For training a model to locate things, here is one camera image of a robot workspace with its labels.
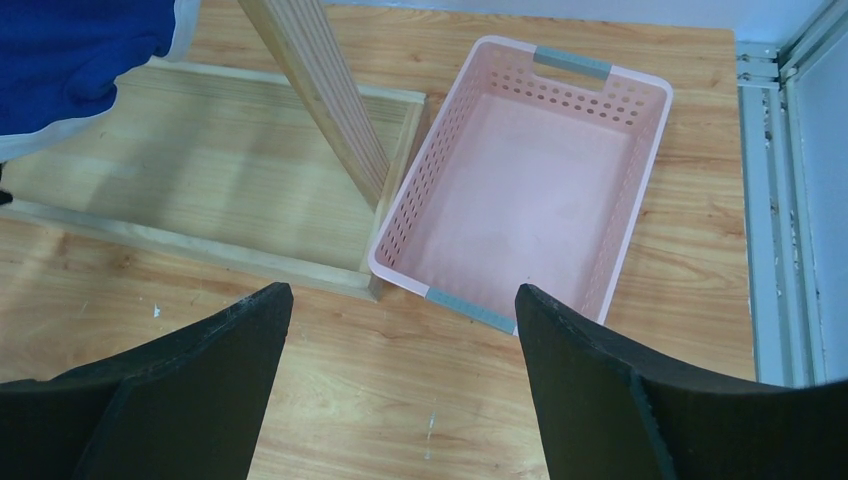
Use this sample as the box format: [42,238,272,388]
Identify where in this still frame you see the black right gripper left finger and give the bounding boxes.
[1,282,293,479]

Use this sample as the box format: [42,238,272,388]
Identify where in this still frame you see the aluminium frame rail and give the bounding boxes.
[736,1,847,387]

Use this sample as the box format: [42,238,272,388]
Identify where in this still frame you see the pink plastic basket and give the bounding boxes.
[368,35,673,334]

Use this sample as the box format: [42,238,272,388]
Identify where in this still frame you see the wooden clothes rack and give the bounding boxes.
[0,0,431,303]

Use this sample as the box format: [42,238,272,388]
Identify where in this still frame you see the black underwear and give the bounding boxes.
[0,187,14,206]

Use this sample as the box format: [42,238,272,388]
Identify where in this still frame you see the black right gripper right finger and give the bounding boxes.
[515,284,847,479]

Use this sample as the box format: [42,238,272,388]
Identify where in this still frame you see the blue underwear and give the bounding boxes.
[1,0,201,162]

